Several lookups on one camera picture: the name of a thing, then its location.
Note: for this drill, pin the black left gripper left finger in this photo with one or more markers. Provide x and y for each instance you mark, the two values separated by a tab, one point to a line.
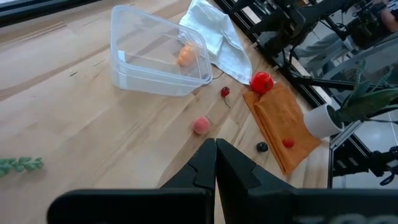
192	186

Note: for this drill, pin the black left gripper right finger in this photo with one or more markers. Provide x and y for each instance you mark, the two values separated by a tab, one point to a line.
242	186

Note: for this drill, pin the black toy cherry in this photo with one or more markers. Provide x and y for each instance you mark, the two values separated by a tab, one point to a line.
262	147

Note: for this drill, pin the pink toy peach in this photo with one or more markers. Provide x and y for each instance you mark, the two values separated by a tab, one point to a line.
201	125

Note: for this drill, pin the small red round fruit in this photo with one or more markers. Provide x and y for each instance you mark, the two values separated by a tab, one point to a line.
288	142

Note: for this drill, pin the dark red toy cherry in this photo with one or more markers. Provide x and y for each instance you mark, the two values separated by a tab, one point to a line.
225	91

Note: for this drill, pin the red toy tomato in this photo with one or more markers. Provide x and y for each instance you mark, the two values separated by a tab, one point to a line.
261	82

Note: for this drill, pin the person's forearm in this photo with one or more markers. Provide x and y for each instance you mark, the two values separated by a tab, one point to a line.
390	20

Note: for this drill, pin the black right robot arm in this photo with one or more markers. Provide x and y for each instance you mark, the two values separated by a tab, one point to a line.
280	28

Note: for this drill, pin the clear plastic tupperware container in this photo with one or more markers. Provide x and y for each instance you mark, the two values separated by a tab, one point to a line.
140	46

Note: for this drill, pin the orange folded cloth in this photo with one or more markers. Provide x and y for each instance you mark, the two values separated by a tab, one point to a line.
280	124

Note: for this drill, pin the green plant in white pot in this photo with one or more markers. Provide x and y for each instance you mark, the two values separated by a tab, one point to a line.
320	123

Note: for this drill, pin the orange toy mandarin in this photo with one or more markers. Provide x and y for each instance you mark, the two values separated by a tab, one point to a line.
186	56

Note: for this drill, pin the white folded cloth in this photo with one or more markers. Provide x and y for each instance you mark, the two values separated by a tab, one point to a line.
217	34

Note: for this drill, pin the succulent plant in dark pot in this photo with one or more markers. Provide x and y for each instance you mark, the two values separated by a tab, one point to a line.
20	164

